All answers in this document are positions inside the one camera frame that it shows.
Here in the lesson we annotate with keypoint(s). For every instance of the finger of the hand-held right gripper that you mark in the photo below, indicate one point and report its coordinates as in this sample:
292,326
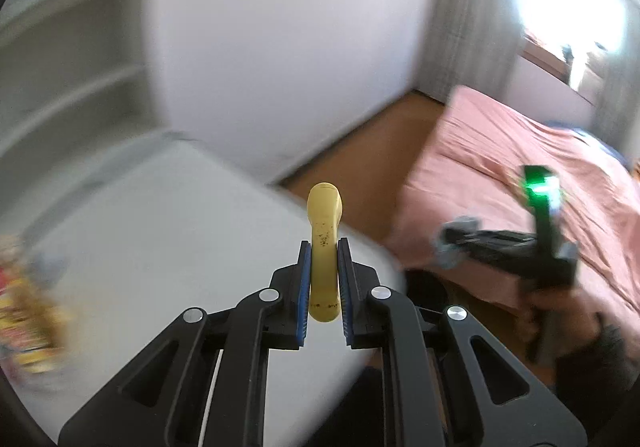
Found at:
457,239

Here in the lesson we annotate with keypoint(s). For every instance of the grey curtain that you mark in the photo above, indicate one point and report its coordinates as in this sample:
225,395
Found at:
470,12

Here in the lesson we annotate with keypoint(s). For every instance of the person's right forearm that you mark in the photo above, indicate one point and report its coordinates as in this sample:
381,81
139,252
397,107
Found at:
600,377

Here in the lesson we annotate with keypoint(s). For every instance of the bed with pink sheet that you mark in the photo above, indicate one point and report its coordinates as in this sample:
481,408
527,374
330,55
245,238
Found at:
480,152

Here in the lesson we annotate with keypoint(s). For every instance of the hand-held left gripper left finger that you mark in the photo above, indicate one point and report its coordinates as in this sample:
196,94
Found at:
302,297

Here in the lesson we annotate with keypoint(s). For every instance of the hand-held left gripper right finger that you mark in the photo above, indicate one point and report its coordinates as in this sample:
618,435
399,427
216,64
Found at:
345,297

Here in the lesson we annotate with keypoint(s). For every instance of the white shelf unit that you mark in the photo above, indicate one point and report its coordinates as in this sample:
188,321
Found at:
65,67

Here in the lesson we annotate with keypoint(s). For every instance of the blue cloth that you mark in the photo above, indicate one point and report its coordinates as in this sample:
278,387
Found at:
597,144

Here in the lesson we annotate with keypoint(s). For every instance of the yellow banana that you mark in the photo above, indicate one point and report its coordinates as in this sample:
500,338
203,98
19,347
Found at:
325,227

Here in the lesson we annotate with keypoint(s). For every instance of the colourful snack packet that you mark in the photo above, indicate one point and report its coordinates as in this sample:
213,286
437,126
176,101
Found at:
27,312

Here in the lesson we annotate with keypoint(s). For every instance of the person's right hand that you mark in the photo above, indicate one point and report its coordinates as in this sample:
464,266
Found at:
582,322

